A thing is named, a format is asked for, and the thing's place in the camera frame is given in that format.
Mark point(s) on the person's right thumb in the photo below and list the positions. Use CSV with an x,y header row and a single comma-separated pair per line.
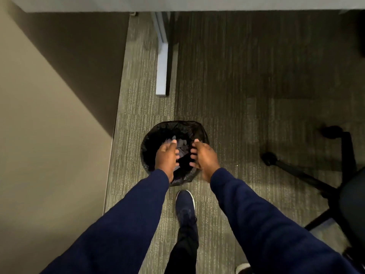
x,y
197,142

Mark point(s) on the person's left forearm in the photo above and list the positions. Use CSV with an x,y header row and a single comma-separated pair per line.
x,y
119,233

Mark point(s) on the person's right hand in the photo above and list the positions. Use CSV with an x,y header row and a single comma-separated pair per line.
x,y
206,159

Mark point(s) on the person's left hand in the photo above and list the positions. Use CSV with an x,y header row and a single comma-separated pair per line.
x,y
164,161

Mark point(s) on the white desk leg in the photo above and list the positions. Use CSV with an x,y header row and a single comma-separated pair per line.
x,y
161,68

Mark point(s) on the crumpled paper waste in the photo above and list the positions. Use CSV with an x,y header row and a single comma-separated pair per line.
x,y
182,145

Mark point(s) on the navy blue shoe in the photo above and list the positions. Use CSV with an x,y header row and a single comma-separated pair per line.
x,y
184,206

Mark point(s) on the black office chair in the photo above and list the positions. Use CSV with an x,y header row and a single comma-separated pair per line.
x,y
348,156

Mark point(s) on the black trouser leg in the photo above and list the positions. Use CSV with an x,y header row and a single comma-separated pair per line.
x,y
184,251

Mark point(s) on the person's right middle finger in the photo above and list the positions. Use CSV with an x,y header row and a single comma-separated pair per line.
x,y
194,157

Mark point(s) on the person's left thumb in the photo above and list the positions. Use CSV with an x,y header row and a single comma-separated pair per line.
x,y
171,144

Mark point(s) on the person's right forearm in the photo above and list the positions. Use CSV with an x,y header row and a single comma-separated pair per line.
x,y
271,233

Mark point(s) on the trash bin with black liner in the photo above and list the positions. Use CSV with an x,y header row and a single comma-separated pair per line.
x,y
155,139

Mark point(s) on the white shoe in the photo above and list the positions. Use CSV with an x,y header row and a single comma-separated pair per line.
x,y
243,268

